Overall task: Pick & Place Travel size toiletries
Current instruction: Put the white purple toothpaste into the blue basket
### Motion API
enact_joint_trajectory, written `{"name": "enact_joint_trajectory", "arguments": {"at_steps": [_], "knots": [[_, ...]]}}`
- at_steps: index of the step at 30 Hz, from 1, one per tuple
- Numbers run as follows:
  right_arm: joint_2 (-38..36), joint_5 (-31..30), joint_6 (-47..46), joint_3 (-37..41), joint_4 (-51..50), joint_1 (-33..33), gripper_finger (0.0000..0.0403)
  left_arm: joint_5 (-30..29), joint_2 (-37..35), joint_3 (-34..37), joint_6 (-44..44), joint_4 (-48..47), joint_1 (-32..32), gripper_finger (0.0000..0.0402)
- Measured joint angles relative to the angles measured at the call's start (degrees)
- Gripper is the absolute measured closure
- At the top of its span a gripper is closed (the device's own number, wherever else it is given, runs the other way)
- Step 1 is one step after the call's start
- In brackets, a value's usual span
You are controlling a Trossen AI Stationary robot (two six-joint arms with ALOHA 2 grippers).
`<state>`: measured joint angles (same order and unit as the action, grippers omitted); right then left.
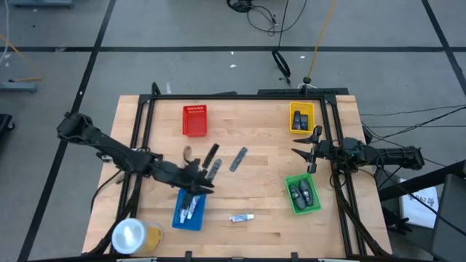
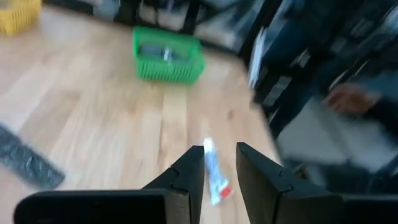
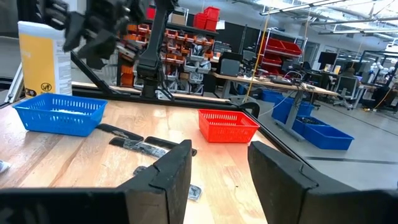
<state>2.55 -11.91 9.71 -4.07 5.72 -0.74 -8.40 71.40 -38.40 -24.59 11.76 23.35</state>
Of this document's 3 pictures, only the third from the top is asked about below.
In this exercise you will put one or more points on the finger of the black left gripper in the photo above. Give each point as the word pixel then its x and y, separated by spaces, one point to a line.
pixel 74 31
pixel 98 48

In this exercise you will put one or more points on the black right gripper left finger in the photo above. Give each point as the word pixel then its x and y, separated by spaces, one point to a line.
pixel 149 199

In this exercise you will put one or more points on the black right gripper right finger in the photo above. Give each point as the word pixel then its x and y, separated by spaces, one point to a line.
pixel 295 199

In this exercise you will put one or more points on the white toothpaste tube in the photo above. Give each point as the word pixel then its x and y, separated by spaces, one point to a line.
pixel 3 166
pixel 68 112

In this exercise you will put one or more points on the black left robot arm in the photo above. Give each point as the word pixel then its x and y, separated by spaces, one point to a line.
pixel 154 46

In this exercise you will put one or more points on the blue storage bin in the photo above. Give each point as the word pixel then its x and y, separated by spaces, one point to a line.
pixel 326 137
pixel 308 123
pixel 286 109

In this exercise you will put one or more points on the blue plastic basket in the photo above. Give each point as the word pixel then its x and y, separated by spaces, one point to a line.
pixel 59 121

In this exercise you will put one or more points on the parts bin shelf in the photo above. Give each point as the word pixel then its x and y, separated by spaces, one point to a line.
pixel 183 56

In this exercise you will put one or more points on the red plastic basket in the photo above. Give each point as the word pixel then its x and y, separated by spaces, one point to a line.
pixel 227 129

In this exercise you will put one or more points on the red bin stack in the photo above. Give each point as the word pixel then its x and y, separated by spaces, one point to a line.
pixel 206 18

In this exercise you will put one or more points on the long wooden desk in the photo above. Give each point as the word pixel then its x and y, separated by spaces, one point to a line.
pixel 267 83

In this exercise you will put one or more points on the black office chair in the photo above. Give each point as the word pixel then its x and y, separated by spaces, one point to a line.
pixel 346 88

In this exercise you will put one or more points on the black equipment box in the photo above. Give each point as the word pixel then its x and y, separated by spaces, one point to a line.
pixel 229 65

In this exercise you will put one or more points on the black computer monitor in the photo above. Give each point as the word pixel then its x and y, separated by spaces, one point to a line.
pixel 327 59

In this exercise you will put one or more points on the red bin rack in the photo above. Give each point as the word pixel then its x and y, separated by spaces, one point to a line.
pixel 280 49

